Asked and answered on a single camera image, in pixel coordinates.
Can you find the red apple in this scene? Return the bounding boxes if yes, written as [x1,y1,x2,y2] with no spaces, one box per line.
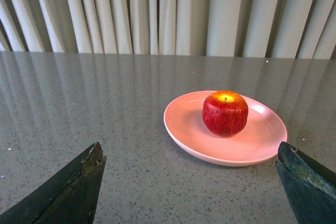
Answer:
[202,90,249,137]

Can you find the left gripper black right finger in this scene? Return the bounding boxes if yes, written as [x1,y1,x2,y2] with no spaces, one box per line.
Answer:
[276,142,335,223]

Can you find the pink plate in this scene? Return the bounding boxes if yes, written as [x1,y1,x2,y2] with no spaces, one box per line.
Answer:
[163,91,288,167]

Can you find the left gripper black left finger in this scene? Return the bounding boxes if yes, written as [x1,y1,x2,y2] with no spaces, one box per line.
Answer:
[1,142,107,223]

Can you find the white pleated curtain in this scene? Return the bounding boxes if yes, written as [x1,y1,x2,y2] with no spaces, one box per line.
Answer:
[1,0,335,59]

